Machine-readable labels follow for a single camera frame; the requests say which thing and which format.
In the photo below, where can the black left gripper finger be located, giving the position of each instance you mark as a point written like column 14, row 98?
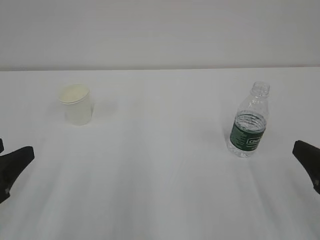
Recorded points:
column 1, row 145
column 11, row 166

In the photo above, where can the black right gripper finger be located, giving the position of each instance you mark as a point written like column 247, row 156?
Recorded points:
column 309, row 157

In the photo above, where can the clear water bottle green label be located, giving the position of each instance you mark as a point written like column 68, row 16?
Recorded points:
column 250, row 121

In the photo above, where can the white paper cup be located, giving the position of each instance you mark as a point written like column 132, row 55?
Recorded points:
column 77, row 104

